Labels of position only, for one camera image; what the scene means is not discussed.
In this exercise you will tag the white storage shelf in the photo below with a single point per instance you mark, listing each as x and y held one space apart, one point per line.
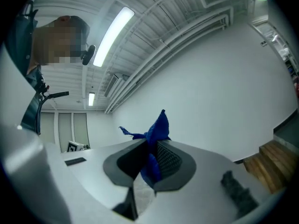
288 55

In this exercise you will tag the blue cloth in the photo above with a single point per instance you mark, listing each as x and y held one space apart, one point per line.
158 129

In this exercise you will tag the white ceiling pipe bundle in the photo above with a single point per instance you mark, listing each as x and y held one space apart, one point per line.
177 36

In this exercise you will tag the raised wooden pallet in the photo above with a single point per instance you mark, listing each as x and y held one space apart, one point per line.
282 155

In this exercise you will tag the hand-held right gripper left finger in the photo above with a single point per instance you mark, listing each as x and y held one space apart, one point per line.
93 171

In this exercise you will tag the long ceiling tube lamp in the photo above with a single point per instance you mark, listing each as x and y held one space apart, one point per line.
114 36

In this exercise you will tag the short ceiling tube lamp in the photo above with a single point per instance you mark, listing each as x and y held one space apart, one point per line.
91 99

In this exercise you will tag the white air conditioner unit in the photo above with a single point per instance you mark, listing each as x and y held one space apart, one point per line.
114 84

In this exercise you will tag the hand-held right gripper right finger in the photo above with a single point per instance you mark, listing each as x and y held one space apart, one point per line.
205 183

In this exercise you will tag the person's head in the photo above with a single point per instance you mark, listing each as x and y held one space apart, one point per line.
58 41

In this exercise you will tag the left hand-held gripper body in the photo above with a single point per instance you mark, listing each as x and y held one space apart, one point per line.
74 146

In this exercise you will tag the low wooden pallet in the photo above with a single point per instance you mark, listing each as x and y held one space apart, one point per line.
268 174

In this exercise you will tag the person's teal shirt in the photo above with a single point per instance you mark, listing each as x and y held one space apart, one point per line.
21 43

